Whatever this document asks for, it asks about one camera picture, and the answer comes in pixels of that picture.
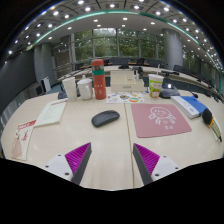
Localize red and white leaflet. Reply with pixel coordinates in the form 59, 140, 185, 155
10, 119, 38, 162

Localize white lidded mug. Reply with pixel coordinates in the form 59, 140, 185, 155
76, 77, 94, 101

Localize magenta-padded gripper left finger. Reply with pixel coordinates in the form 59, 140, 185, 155
44, 142, 93, 186

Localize white paper cup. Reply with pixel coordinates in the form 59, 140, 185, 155
61, 76, 78, 102

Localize colourful sticker sheet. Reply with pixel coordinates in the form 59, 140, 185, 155
105, 91, 146, 105

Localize printed paper cup with straw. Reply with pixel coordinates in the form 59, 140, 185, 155
147, 68, 165, 100

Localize white floor appliance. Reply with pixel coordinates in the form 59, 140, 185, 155
40, 76, 52, 94

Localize blue and white book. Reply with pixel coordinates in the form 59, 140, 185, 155
170, 95, 209, 120

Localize white cardboard box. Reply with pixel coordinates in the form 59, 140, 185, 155
109, 70, 146, 93

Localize red thermos bottle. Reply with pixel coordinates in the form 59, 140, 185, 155
90, 58, 107, 101

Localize long curved conference desk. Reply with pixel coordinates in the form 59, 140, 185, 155
56, 64, 222, 96

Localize dark office chairs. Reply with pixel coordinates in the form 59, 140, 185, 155
74, 57, 209, 83

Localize pink printed mouse pad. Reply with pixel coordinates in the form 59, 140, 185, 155
130, 103, 193, 139

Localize white booklet with red heading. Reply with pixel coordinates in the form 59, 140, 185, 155
34, 98, 69, 128

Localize black handheld microphone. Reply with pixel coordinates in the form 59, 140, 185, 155
201, 107, 223, 143

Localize white paper sheet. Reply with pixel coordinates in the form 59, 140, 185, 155
213, 116, 224, 144

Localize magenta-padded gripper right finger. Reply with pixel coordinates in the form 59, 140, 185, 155
132, 143, 183, 186

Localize black computer mouse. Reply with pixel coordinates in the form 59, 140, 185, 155
91, 110, 121, 128

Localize ceiling lights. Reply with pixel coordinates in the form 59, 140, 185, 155
6, 0, 221, 64

